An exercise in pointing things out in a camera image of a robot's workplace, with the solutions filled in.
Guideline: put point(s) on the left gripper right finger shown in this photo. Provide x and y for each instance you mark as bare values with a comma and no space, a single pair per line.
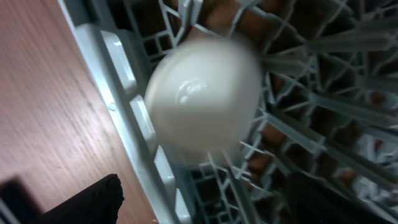
311,202

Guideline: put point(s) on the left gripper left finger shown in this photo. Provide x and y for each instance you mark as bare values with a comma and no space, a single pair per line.
97,204

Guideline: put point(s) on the white cup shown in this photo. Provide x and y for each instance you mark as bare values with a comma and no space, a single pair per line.
203,95

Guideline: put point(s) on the grey plastic dish rack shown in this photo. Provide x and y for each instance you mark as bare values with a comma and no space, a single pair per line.
328,105

